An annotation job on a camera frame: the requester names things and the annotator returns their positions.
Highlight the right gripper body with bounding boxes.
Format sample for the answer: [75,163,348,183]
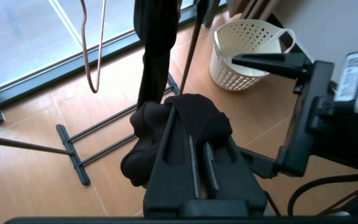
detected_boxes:
[277,60,358,178]

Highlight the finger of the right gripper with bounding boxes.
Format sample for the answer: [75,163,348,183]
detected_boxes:
[237,146,280,180]
[231,52,313,80]

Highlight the black cable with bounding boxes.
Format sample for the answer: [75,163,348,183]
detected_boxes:
[287,172,358,218]

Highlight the white laundry basket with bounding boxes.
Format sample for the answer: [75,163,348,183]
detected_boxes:
[209,19,296,91]

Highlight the black garment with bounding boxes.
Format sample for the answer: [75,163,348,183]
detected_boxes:
[120,93,233,187]

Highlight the pink clothes hanger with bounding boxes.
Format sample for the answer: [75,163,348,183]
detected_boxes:
[79,0,107,94]

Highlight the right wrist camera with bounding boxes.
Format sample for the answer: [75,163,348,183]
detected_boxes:
[306,48,358,131]

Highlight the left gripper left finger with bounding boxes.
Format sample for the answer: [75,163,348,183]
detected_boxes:
[143,105,203,218]

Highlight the brown curtain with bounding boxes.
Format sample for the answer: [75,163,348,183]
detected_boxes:
[227,0,281,21]

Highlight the black clothes rack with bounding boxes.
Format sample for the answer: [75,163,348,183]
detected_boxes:
[0,0,209,187]

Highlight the black shorts with white cord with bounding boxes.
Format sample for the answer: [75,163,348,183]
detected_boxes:
[133,0,183,110]

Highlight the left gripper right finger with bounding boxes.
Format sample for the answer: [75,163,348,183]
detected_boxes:
[201,136,269,217]

